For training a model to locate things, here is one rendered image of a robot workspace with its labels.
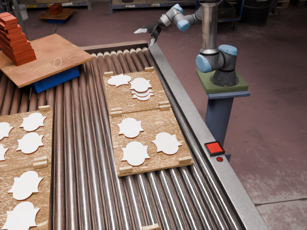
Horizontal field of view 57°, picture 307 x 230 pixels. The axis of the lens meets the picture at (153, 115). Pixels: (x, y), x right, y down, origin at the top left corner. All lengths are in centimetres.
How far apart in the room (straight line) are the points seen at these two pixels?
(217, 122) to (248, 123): 104
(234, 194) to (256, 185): 127
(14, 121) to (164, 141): 81
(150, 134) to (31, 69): 87
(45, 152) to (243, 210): 91
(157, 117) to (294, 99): 234
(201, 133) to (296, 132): 177
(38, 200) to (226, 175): 79
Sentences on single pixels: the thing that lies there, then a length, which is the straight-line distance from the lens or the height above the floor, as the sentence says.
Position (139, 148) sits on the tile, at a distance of 135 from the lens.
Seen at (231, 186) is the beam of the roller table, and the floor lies 92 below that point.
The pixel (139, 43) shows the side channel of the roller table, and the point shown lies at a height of 95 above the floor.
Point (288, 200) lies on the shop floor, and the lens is 253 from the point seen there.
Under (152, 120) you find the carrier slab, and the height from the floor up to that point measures 94.
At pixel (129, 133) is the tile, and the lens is 142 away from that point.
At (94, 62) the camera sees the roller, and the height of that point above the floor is 92.
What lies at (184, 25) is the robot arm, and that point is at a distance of 194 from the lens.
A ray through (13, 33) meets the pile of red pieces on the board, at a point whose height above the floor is 124.
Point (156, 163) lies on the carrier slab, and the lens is 130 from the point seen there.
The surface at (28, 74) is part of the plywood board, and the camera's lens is 185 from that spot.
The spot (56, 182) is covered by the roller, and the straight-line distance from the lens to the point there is 132.
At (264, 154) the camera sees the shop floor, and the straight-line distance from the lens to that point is 279.
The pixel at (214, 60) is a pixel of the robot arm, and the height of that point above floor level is 110.
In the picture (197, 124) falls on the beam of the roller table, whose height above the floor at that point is 92.
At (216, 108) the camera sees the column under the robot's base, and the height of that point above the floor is 72.
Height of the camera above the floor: 192
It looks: 40 degrees down
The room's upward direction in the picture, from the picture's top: straight up
